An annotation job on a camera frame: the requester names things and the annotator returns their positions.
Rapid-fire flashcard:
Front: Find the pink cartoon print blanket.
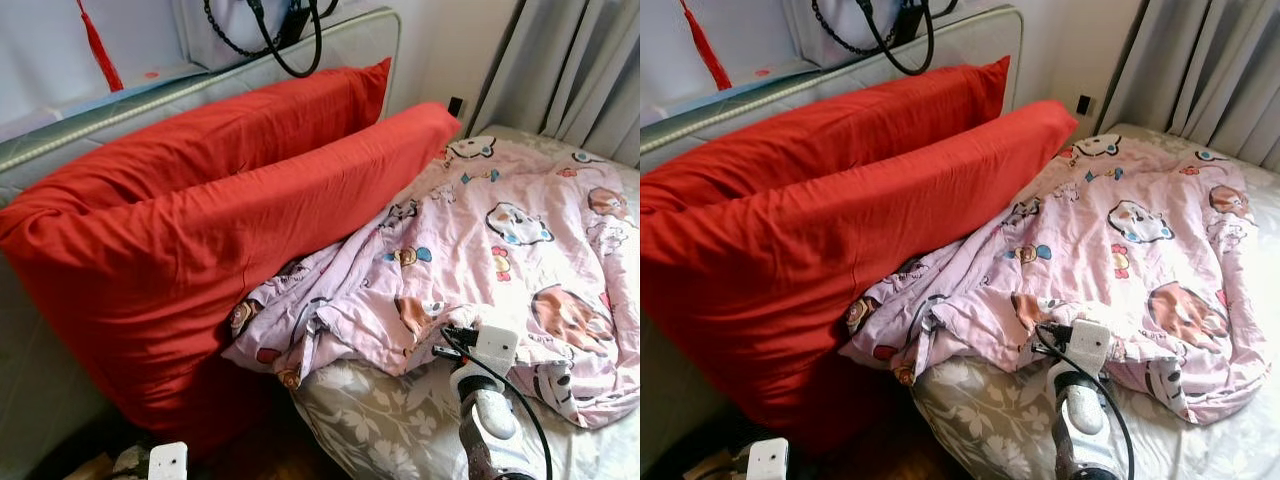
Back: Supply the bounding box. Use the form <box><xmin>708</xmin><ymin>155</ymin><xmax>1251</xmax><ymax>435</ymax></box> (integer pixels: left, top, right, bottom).
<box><xmin>838</xmin><ymin>133</ymin><xmax>1271</xmax><ymax>426</ymax></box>
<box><xmin>222</xmin><ymin>135</ymin><xmax>641</xmax><ymax>429</ymax></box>

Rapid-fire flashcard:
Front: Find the red pillow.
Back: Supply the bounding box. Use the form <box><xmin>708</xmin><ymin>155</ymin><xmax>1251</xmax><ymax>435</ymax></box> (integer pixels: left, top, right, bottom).
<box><xmin>640</xmin><ymin>98</ymin><xmax>1079</xmax><ymax>456</ymax></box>
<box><xmin>5</xmin><ymin>58</ymin><xmax>393</xmax><ymax>216</ymax></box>
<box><xmin>0</xmin><ymin>100</ymin><xmax>463</xmax><ymax>456</ymax></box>
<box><xmin>640</xmin><ymin>55</ymin><xmax>1011</xmax><ymax>216</ymax></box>

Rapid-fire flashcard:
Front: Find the brown cardboard piece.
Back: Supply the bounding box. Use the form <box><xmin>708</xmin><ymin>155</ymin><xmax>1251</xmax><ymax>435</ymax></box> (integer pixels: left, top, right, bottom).
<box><xmin>690</xmin><ymin>450</ymin><xmax>736</xmax><ymax>480</ymax></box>
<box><xmin>65</xmin><ymin>450</ymin><xmax>116</xmax><ymax>480</ymax></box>

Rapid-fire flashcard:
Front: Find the grey curtain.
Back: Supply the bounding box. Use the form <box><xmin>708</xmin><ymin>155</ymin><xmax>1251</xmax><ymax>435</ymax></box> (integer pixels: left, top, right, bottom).
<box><xmin>1095</xmin><ymin>0</ymin><xmax>1280</xmax><ymax>173</ymax></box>
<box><xmin>468</xmin><ymin>0</ymin><xmax>641</xmax><ymax>169</ymax></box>

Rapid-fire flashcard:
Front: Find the black power adapter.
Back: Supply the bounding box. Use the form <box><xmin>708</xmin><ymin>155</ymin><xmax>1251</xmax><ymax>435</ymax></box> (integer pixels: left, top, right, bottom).
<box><xmin>890</xmin><ymin>0</ymin><xmax>926</xmax><ymax>46</ymax></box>
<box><xmin>280</xmin><ymin>0</ymin><xmax>316</xmax><ymax>46</ymax></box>

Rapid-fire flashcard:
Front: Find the red hanging tassel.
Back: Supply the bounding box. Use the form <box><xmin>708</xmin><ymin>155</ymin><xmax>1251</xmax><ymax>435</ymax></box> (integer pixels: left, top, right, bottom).
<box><xmin>680</xmin><ymin>0</ymin><xmax>733</xmax><ymax>91</ymax></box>
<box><xmin>75</xmin><ymin>0</ymin><xmax>126</xmax><ymax>93</ymax></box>

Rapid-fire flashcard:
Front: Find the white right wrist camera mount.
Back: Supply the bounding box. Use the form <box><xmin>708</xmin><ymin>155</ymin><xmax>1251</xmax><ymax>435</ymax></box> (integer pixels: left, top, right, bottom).
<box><xmin>472</xmin><ymin>323</ymin><xmax>521</xmax><ymax>373</ymax></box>
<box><xmin>1068</xmin><ymin>320</ymin><xmax>1113</xmax><ymax>373</ymax></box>

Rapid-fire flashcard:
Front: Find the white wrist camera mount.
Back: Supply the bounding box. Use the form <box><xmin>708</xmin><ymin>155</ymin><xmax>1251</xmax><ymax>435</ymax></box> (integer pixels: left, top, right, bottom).
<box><xmin>147</xmin><ymin>441</ymin><xmax>189</xmax><ymax>480</ymax></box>
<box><xmin>472</xmin><ymin>323</ymin><xmax>521</xmax><ymax>373</ymax></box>
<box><xmin>746</xmin><ymin>437</ymin><xmax>791</xmax><ymax>480</ymax></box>
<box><xmin>1068</xmin><ymin>320</ymin><xmax>1113</xmax><ymax>373</ymax></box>

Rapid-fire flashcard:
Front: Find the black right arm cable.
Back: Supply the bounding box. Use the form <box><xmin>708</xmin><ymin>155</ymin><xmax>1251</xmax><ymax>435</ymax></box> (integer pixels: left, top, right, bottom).
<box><xmin>1040</xmin><ymin>328</ymin><xmax>1136</xmax><ymax>480</ymax></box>
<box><xmin>440</xmin><ymin>330</ymin><xmax>554</xmax><ymax>480</ymax></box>

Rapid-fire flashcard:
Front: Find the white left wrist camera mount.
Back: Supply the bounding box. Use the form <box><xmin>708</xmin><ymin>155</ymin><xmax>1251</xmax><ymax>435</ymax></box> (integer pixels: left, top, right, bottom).
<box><xmin>147</xmin><ymin>441</ymin><xmax>189</xmax><ymax>480</ymax></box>
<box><xmin>746</xmin><ymin>437</ymin><xmax>791</xmax><ymax>480</ymax></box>

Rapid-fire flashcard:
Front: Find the thick black cable loop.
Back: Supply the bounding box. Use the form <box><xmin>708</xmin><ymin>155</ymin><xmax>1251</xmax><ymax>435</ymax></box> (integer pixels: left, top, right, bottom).
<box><xmin>245</xmin><ymin>0</ymin><xmax>326</xmax><ymax>79</ymax></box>
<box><xmin>855</xmin><ymin>0</ymin><xmax>936</xmax><ymax>77</ymax></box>

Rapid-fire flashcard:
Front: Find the black coiled cord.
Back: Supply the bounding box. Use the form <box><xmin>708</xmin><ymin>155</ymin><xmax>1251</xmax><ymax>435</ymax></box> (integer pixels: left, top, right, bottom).
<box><xmin>810</xmin><ymin>0</ymin><xmax>906</xmax><ymax>58</ymax></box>
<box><xmin>203</xmin><ymin>0</ymin><xmax>301</xmax><ymax>59</ymax></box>

